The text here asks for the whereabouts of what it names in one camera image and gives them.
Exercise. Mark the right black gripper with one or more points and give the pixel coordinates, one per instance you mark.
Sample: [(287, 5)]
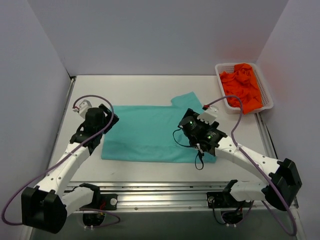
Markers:
[(186, 116)]

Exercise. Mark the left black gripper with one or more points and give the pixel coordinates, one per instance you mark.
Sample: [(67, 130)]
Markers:
[(110, 116)]

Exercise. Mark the teal t-shirt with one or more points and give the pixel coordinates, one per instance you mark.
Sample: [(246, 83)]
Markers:
[(149, 133)]

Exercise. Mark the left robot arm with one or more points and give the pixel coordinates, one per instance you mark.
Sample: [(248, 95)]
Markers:
[(46, 206)]

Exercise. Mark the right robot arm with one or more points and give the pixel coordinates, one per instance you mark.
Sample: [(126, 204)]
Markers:
[(279, 181)]

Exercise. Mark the orange t-shirt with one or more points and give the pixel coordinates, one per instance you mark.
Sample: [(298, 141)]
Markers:
[(242, 83)]

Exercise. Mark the white plastic basket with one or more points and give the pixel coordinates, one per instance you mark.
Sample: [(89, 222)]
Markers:
[(265, 95)]

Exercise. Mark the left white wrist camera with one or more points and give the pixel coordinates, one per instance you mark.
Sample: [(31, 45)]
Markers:
[(82, 109)]

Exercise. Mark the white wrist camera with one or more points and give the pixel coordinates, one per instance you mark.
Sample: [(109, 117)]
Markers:
[(82, 109), (209, 115)]

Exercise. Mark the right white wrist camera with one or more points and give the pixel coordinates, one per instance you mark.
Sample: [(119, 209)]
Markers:
[(209, 115)]

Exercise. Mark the aluminium mounting rail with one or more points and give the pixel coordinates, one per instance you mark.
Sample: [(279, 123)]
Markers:
[(160, 196)]

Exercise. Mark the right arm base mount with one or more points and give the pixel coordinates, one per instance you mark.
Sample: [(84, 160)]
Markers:
[(227, 211)]

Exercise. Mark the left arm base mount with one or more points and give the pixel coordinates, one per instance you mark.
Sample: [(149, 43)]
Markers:
[(98, 214)]

